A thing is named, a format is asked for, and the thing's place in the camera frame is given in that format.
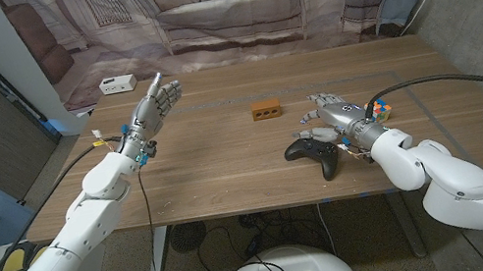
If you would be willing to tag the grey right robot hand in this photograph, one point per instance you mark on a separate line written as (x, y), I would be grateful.
(348, 116)

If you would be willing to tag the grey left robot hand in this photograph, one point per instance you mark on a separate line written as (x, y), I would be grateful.
(148, 114)

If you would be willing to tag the black game controller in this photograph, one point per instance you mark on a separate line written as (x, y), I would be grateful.
(320, 156)

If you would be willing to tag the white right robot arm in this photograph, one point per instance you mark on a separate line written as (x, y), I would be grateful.
(461, 196)

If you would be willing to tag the brown block with three holes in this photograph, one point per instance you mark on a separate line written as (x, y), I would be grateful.
(265, 104)

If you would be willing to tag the multicoloured puzzle cube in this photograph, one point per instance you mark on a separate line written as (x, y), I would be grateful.
(382, 111)

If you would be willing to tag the white power box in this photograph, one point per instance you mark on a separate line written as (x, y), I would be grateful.
(118, 84)

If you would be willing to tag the grey table leg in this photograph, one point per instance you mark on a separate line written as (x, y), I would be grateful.
(407, 226)

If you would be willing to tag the round black fan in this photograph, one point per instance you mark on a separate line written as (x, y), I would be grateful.
(188, 237)

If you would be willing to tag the printed sofa backdrop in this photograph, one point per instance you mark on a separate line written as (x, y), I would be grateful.
(224, 9)

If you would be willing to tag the white table leg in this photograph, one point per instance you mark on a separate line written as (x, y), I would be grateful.
(158, 255)

